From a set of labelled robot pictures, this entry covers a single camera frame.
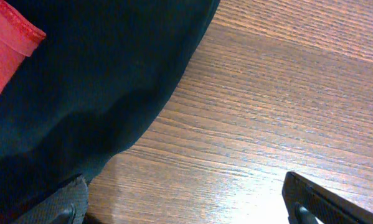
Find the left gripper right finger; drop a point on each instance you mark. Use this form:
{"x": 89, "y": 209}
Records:
{"x": 309, "y": 203}

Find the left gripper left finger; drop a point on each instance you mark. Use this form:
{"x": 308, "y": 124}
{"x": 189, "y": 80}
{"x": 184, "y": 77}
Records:
{"x": 67, "y": 204}

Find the black t-shirt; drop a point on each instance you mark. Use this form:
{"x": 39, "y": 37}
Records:
{"x": 91, "y": 89}

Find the red printed t-shirt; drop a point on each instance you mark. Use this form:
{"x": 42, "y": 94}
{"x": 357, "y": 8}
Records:
{"x": 18, "y": 39}

